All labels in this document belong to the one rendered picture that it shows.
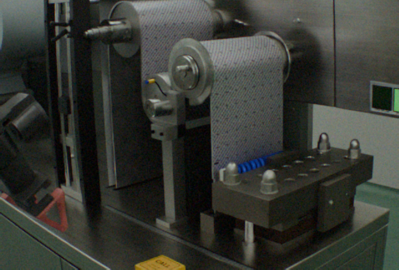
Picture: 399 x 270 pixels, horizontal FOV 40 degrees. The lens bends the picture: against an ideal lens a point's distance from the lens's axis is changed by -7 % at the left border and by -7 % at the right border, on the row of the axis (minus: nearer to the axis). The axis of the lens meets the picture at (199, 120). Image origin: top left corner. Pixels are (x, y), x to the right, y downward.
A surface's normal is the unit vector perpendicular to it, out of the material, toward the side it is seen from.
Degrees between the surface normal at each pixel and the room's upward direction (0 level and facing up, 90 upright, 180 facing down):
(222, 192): 90
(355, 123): 90
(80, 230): 0
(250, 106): 90
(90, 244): 0
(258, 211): 90
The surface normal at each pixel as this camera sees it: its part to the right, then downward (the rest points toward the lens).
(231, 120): 0.67, 0.15
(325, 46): -0.74, 0.17
